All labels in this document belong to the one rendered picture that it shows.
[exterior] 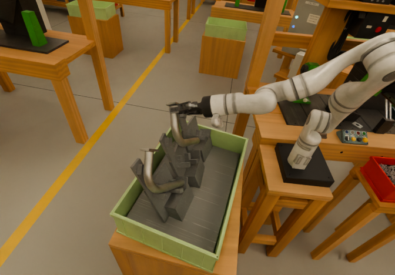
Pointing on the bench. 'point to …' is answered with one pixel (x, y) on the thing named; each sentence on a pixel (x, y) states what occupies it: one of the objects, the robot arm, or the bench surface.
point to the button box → (351, 137)
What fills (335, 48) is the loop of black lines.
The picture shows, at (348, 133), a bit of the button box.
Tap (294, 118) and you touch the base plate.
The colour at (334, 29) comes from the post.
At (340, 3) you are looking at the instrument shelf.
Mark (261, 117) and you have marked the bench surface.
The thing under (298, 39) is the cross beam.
